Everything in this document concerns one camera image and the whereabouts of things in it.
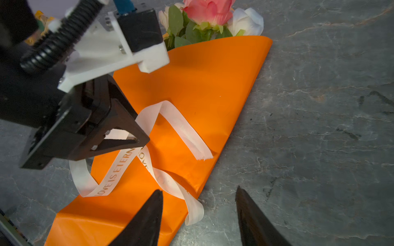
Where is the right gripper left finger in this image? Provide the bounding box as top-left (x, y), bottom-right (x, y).
top-left (109, 190), bottom-right (163, 246)

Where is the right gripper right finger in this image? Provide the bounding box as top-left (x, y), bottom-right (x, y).
top-left (236, 187), bottom-right (290, 246)

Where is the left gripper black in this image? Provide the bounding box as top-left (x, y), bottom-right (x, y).
top-left (1, 43), bottom-right (150, 170)

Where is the white ribbon gold lettering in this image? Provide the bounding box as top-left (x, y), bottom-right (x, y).
top-left (69, 100), bottom-right (214, 227)

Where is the orange wrapping paper sheet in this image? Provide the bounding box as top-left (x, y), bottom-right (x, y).
top-left (46, 36), bottom-right (273, 246)

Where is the dark pink fake rose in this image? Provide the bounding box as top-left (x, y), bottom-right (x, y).
top-left (183, 0), bottom-right (235, 26)

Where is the white fake rose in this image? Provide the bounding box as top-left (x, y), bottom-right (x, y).
top-left (228, 8), bottom-right (264, 36)

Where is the yellow snack bag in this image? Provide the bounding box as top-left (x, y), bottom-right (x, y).
top-left (25, 10), bottom-right (55, 46)

